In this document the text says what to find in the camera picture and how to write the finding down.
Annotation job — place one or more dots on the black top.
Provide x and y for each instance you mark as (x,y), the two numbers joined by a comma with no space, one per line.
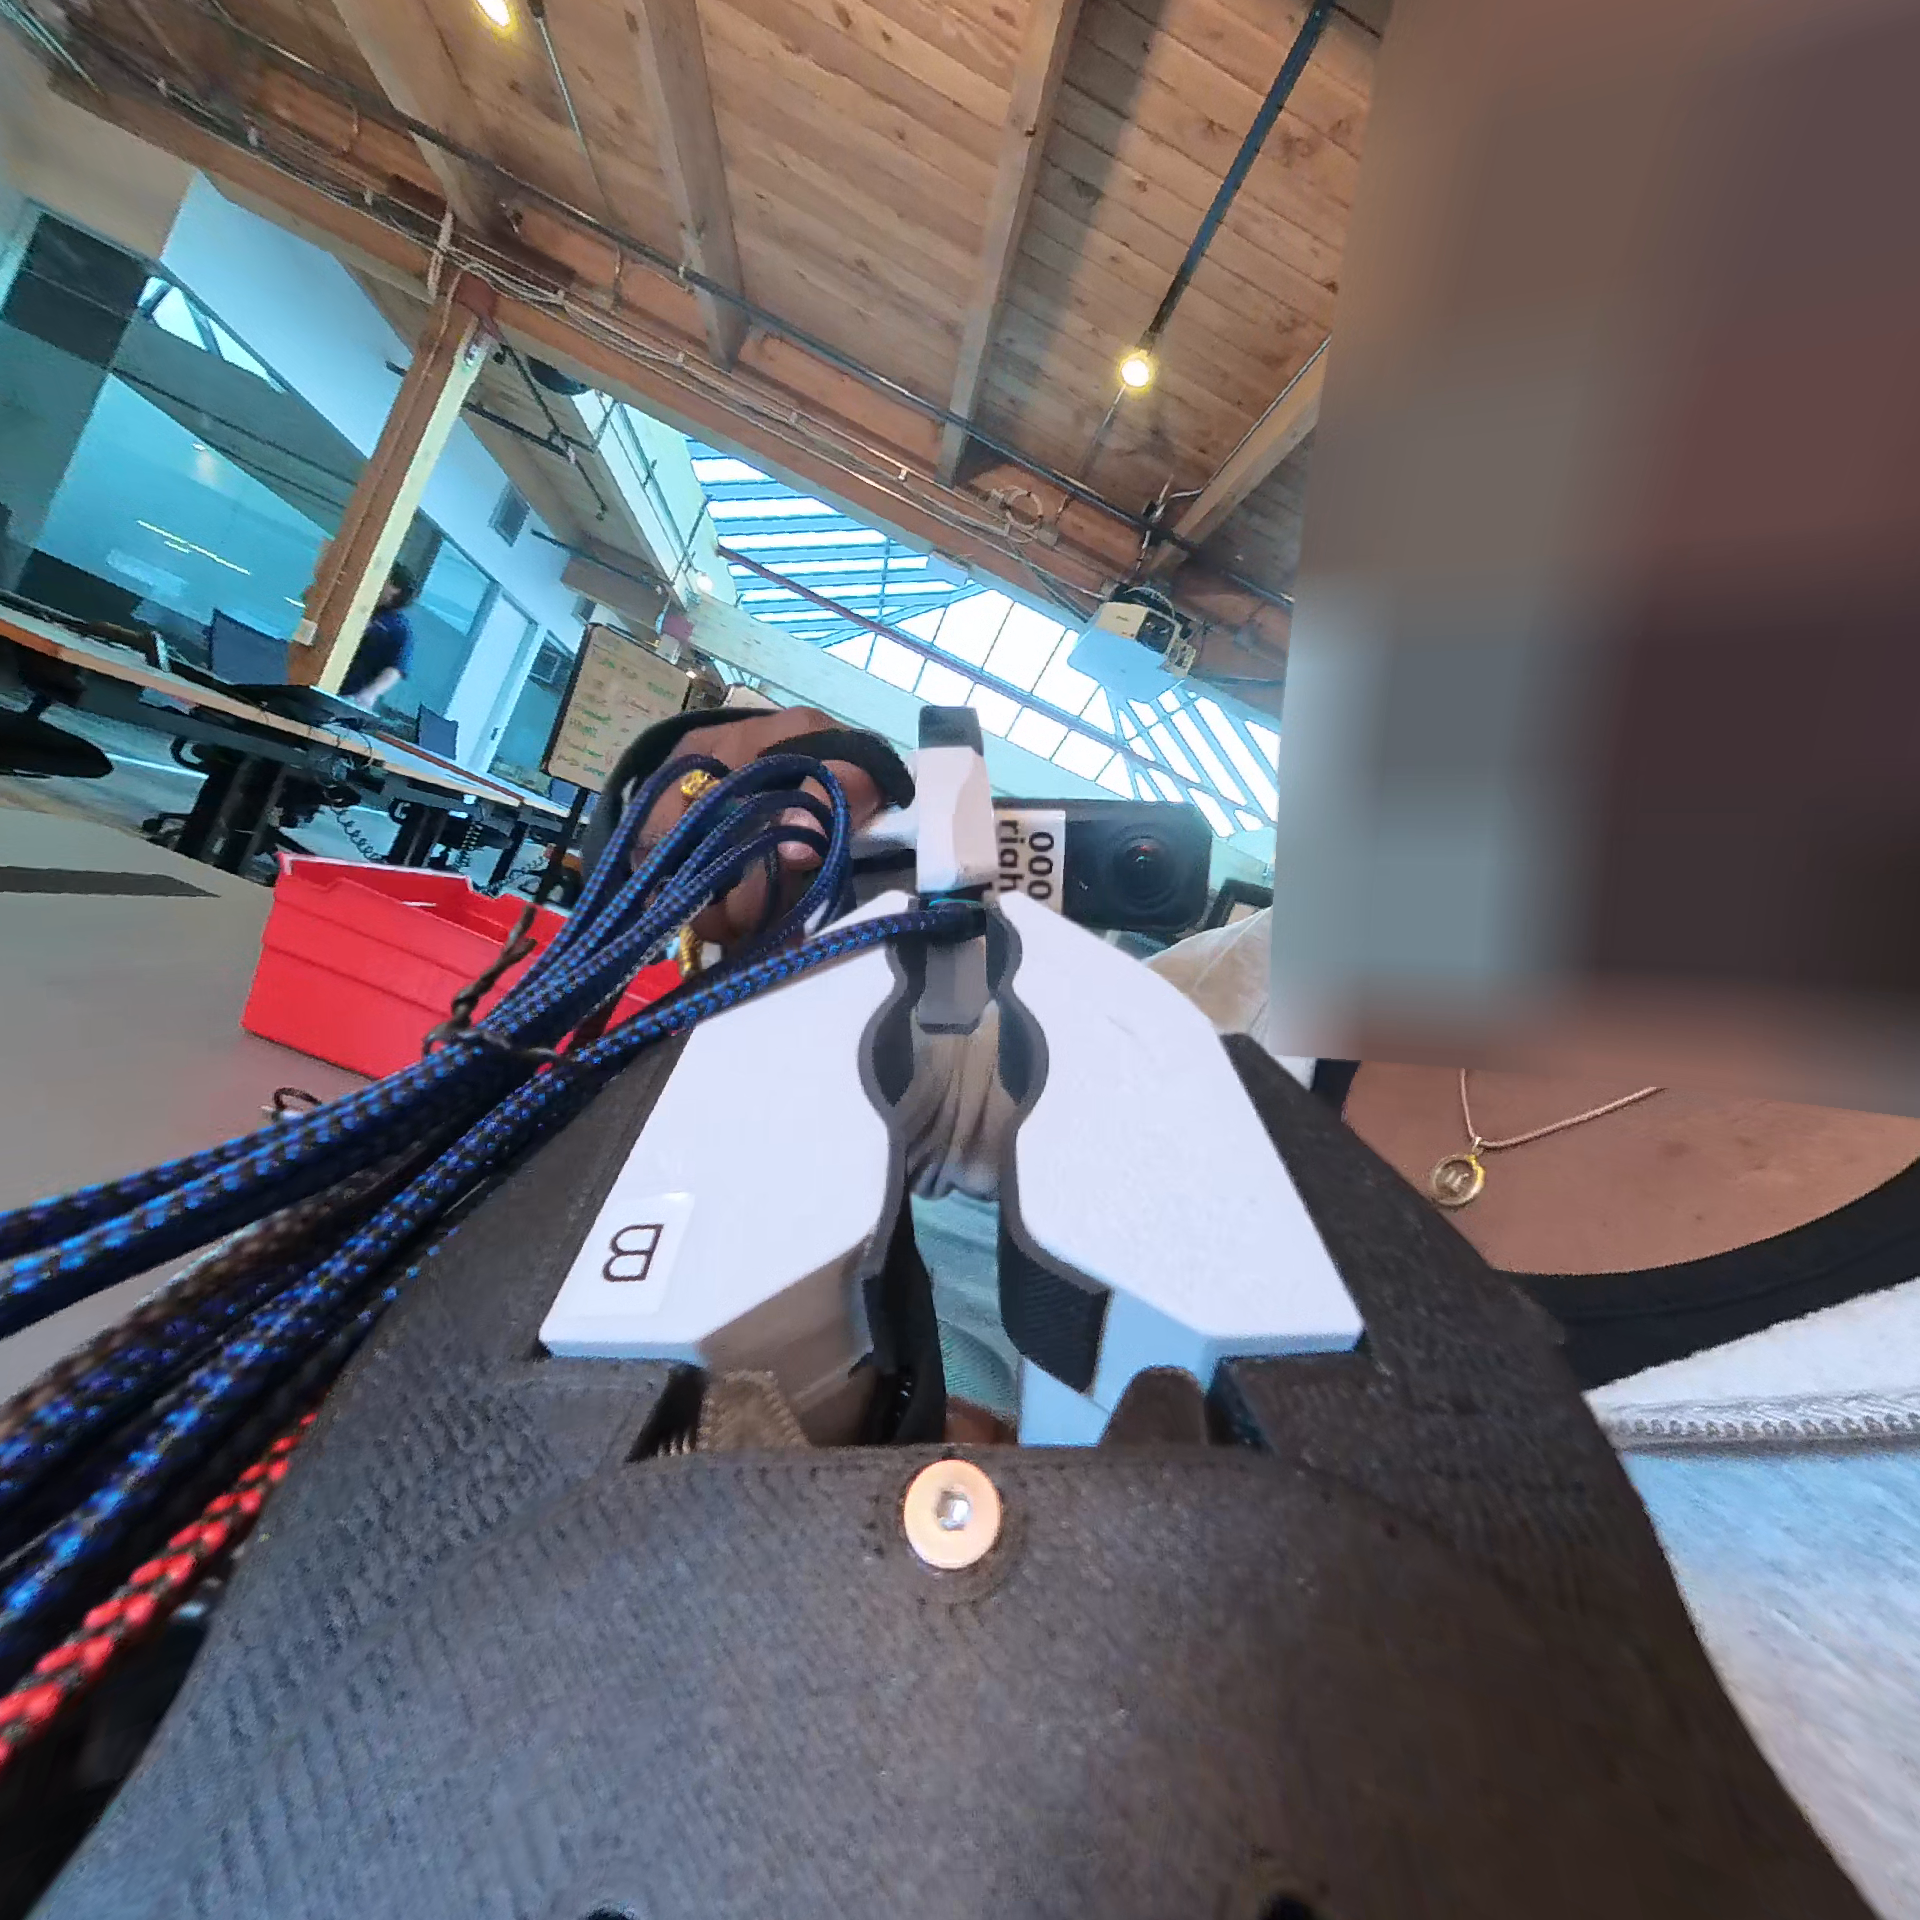
(1724,1291)

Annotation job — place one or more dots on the person's right hand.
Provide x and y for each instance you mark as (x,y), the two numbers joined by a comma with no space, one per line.
(750,738)

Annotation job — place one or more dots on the white ceiling projector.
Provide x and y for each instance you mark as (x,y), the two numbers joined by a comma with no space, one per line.
(1128,648)

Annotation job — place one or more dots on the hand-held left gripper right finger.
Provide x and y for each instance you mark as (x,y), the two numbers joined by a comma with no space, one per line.
(1170,1170)

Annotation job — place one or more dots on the whiteboard with green writing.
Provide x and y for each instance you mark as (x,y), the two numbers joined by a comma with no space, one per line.
(608,704)

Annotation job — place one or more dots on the black flat mat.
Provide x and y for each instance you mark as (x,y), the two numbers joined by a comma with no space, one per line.
(91,883)

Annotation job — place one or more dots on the black computer monitor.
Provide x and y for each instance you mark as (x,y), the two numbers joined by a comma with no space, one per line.
(249,648)

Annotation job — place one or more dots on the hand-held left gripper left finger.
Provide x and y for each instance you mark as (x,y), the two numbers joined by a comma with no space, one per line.
(735,1141)

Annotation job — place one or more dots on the long wooden desk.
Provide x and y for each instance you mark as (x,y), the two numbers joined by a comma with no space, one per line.
(194,682)

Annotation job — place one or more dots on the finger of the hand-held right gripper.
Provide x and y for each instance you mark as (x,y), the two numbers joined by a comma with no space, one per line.
(954,819)

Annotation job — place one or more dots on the black twist tie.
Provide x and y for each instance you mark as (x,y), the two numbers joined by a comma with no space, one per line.
(494,990)

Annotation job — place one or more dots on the red plastic bin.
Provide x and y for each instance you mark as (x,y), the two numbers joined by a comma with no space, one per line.
(344,960)

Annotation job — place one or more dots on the black office chair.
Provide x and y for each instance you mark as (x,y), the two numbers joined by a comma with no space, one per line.
(45,742)

